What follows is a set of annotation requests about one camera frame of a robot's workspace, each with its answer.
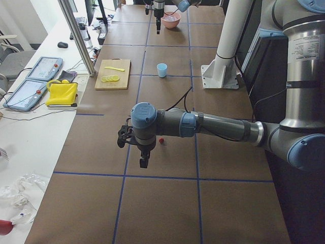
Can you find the white camera post base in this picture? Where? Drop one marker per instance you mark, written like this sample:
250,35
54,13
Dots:
221,72

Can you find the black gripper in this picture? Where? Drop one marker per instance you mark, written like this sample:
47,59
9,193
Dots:
158,11
144,148

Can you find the crumpled plastic bags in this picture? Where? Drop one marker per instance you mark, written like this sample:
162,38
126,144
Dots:
21,200

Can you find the lemon slice farthest from logo end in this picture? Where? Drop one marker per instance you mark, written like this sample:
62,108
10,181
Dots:
116,77

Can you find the teach pendant tablet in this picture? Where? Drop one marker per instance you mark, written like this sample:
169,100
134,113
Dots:
45,68
27,94

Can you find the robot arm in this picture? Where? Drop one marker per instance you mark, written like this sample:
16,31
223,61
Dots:
288,115
158,6

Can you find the near teach pendant tablet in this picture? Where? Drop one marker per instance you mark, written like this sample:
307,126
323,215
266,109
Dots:
27,94

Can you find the light blue plastic cup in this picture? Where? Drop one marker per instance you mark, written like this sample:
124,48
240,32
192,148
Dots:
162,70

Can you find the red object on bench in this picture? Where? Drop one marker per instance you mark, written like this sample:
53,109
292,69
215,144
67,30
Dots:
5,227

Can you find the yellow plastic knife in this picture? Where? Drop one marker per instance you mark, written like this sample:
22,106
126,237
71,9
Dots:
114,68

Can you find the aluminium frame post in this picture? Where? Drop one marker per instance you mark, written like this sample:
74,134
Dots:
69,16

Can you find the black computer mouse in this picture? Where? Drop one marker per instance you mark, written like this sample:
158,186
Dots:
62,45

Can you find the far teach pendant tablet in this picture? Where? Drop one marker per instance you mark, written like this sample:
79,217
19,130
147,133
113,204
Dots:
45,68

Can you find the yellow cloth bag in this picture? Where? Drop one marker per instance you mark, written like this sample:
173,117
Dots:
62,93

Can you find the bamboo cutting board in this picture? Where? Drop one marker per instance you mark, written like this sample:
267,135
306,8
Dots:
122,83

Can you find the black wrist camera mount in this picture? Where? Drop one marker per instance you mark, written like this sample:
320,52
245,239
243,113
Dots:
125,134

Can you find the clear water bottle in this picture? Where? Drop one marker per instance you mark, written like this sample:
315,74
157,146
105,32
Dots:
85,36

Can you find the grey office chair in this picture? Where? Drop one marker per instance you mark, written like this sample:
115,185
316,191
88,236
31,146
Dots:
13,61

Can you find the pink bowl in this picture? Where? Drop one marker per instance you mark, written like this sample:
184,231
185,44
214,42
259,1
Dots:
171,25

